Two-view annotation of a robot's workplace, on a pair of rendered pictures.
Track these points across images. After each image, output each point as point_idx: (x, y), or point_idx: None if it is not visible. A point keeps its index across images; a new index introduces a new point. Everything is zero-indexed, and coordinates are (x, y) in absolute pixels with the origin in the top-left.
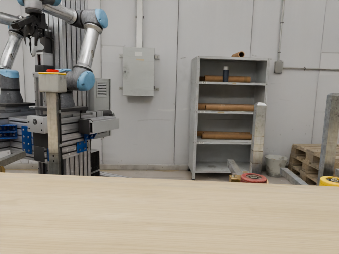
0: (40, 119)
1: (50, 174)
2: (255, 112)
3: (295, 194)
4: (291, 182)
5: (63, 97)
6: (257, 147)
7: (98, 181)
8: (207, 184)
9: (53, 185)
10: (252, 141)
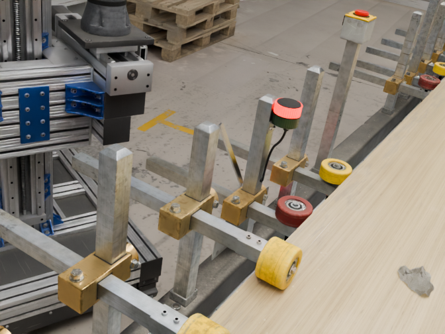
0: (146, 67)
1: (333, 136)
2: (416, 20)
3: None
4: (375, 71)
5: (126, 10)
6: (410, 51)
7: (419, 120)
8: (438, 94)
9: (425, 136)
10: (406, 46)
